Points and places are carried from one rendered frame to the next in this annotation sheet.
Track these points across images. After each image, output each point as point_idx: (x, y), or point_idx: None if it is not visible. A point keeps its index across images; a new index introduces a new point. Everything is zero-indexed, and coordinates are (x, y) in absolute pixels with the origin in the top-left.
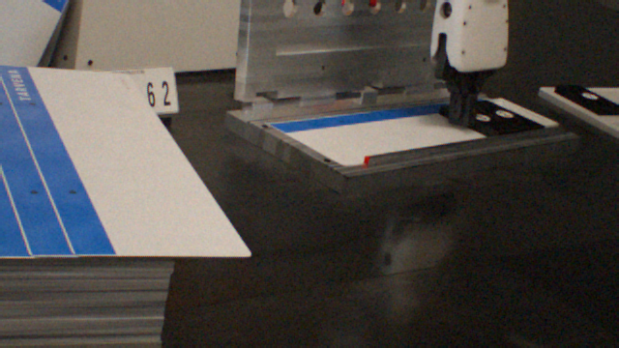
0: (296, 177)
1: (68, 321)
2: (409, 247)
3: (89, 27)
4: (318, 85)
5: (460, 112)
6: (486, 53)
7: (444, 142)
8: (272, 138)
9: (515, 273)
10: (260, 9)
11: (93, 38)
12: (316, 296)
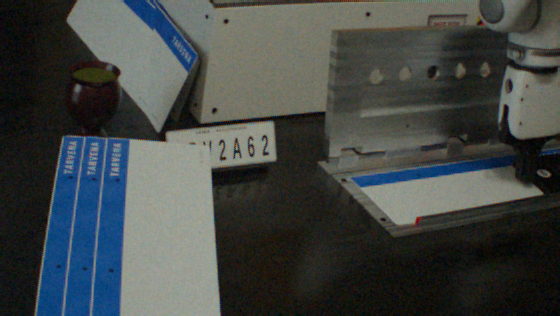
0: (356, 231)
1: None
2: (422, 307)
3: (213, 82)
4: (403, 140)
5: (522, 171)
6: (542, 123)
7: (501, 199)
8: (346, 192)
9: None
10: (344, 80)
11: (217, 90)
12: None
